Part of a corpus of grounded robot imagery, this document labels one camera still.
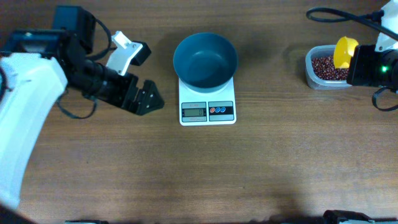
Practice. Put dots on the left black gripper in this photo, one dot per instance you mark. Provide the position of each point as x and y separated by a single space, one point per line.
131 94

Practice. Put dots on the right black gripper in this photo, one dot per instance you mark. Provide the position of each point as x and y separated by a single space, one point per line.
354 65

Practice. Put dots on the yellow plastic measuring scoop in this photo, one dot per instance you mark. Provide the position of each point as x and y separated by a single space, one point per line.
343 53

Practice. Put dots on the red adzuki beans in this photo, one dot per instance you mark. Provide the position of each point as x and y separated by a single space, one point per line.
324 69

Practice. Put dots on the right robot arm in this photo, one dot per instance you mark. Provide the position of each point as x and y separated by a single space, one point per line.
390 31

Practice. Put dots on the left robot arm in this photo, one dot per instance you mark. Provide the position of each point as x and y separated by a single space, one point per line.
38 66

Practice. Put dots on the blue plastic bowl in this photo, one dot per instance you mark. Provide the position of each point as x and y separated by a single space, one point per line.
205 61

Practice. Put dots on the white digital kitchen scale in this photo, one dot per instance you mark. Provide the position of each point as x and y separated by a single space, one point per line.
210 107

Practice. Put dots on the clear plastic container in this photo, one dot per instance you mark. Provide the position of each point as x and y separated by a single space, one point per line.
315 82

